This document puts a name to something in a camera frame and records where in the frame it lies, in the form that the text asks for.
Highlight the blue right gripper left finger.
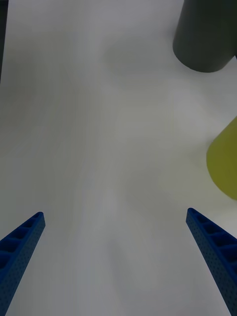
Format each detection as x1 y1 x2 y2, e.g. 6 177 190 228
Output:
0 211 46 316

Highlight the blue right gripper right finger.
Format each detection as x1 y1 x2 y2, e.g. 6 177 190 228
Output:
186 207 237 316

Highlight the yellow-green plastic waste bin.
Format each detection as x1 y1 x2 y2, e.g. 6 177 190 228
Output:
206 116 237 201

